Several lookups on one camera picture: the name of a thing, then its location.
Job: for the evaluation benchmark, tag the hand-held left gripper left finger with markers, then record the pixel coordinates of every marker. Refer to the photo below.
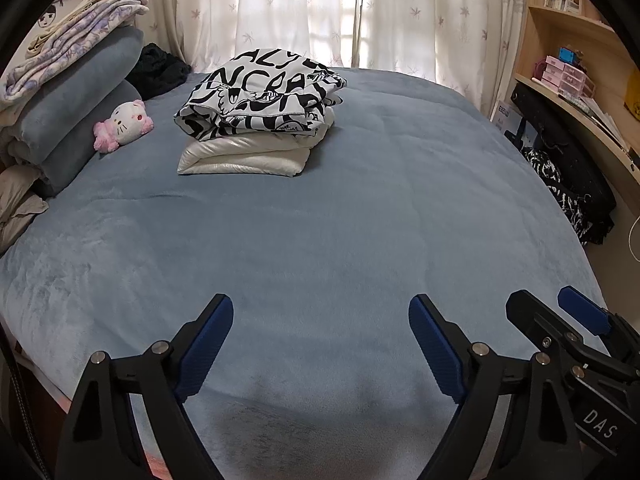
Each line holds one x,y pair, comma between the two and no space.
205,345

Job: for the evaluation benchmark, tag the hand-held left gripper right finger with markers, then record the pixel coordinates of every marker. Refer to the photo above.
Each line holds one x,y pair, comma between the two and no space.
435,345

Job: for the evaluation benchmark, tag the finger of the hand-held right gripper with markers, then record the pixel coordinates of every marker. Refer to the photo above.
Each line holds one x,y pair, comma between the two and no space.
582,310
535,317

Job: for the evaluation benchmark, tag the black and white printed hoodie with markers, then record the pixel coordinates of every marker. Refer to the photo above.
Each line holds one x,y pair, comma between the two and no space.
260,95

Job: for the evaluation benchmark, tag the black clothes beside bed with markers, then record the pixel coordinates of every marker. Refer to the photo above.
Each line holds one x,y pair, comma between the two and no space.
575,160

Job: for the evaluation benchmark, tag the black and white patterned cloth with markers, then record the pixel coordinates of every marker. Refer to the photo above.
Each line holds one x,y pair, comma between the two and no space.
550,170

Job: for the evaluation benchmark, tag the blue bed blanket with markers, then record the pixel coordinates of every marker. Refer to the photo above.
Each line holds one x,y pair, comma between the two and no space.
325,240

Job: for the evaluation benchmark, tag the stack of papers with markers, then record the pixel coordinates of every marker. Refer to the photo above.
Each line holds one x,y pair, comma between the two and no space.
602,120

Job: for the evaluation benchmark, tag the cream white puffer jacket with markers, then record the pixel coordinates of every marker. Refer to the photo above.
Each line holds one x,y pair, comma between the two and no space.
245,155

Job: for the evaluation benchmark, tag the white printed box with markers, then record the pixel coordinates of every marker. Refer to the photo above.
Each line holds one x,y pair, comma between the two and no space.
506,117

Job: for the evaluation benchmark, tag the yellow packet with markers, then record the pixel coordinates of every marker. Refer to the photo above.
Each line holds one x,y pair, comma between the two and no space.
634,95

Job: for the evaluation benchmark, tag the pink drawer organizer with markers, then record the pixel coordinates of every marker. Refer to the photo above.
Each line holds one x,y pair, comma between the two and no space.
567,77

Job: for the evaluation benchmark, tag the pink and white plush toy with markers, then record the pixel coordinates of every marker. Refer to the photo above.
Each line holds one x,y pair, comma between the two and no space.
125,125

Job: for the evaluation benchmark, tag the small blue box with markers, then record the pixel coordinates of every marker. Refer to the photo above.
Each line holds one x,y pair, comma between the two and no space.
567,54

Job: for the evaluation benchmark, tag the grey-blue folded blanket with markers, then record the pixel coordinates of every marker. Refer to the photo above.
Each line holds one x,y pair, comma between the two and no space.
85,100

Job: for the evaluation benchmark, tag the black garment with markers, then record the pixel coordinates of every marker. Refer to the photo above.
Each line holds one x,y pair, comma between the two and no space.
157,70

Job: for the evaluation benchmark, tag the wooden shelf desk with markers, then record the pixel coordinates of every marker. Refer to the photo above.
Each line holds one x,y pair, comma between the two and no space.
565,30

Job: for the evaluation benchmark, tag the floral folded quilt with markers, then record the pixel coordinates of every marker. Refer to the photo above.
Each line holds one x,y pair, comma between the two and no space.
75,40

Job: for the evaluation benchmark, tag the white floral curtain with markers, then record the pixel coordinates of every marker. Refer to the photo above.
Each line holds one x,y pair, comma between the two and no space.
300,10

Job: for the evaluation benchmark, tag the cream cloth with drawn face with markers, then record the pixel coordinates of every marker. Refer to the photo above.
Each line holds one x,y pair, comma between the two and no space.
65,15

